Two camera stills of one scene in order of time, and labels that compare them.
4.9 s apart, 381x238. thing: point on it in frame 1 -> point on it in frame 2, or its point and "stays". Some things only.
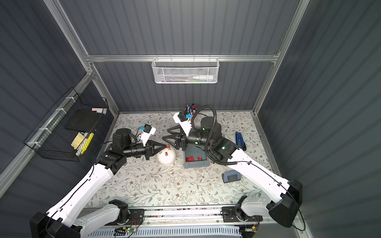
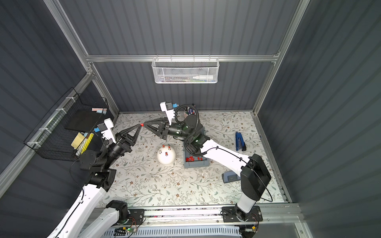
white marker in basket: (204, 77) stays
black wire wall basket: (64, 130) stays
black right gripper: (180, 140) -> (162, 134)
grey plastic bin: (195, 156) stays
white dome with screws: (166, 156) stays
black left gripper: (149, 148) -> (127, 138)
